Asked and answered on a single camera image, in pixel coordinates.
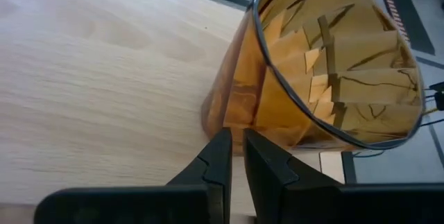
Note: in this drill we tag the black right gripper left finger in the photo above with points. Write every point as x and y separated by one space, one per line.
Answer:
204 182

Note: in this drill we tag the black aluminium table frame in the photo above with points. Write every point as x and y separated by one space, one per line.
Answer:
348 166

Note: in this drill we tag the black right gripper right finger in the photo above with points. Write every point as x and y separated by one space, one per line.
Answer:
270 175

